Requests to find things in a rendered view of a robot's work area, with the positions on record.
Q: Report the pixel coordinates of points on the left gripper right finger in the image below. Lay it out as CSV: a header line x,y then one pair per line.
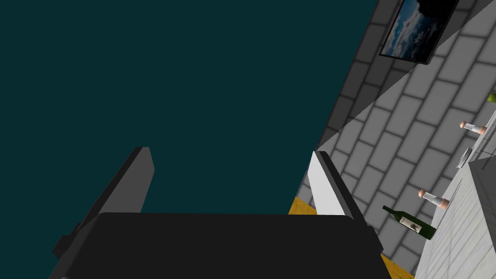
x,y
329,190

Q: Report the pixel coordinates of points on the white plate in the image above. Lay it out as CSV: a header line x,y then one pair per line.
x,y
464,158

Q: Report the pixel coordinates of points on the dark teal cupboard door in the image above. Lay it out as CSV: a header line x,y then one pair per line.
x,y
174,97

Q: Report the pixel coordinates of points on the framed sky picture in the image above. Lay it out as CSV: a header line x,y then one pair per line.
x,y
416,29

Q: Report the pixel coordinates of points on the green round fruit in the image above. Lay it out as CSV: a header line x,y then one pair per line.
x,y
492,98

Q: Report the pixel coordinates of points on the green wine bottle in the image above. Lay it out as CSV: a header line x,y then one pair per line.
x,y
411,223

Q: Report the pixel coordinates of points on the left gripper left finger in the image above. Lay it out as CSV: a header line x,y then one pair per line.
x,y
128,186

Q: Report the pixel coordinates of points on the white shaker with wooden ends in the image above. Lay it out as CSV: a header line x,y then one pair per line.
x,y
473,127
434,198

